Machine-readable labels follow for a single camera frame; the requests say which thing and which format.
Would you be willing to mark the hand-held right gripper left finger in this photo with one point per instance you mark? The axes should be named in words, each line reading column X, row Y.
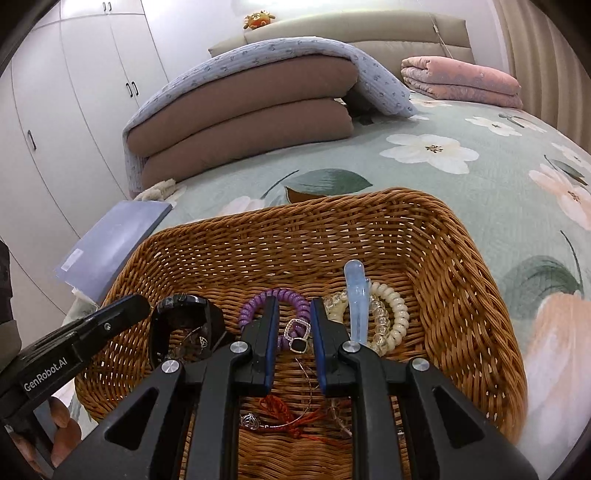
column 272, row 341

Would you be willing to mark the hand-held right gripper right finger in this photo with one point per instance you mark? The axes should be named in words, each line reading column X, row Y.
column 319, row 341

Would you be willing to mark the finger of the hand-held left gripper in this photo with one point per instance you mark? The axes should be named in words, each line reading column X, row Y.
column 115, row 318

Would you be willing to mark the light blue hair clip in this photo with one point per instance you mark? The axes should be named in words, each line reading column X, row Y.
column 358, row 300

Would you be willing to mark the silver key clasp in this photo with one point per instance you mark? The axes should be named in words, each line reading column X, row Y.
column 203, row 341

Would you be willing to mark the black wrist watch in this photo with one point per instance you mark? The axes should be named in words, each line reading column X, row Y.
column 203, row 314

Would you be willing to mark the brown wicker basket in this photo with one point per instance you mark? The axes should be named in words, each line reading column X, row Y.
column 415, row 240

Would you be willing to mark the person's left hand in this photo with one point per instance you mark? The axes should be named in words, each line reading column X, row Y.
column 64, row 429

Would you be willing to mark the blue book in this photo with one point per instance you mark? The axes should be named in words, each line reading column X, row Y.
column 115, row 244

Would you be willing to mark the dark cloth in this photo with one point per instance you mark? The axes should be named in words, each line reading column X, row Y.
column 8, row 300

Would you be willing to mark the cream fluffy cloth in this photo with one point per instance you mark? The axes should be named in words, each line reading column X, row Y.
column 159, row 191

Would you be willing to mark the white wardrobe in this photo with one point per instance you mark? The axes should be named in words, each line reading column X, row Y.
column 69, row 101

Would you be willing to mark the folded brown quilt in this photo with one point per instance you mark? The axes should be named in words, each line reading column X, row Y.
column 254, row 115

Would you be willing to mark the blue patterned blanket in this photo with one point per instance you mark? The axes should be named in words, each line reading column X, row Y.
column 286, row 48

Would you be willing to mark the folded pink blanket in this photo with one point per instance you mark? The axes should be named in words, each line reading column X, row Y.
column 461, row 78

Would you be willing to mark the beige padded headboard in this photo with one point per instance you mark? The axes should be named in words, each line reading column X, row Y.
column 369, row 27

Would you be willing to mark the orange plush toy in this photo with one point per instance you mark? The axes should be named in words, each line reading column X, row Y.
column 258, row 21

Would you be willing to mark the beige curtain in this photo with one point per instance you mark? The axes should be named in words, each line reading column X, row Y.
column 545, row 55

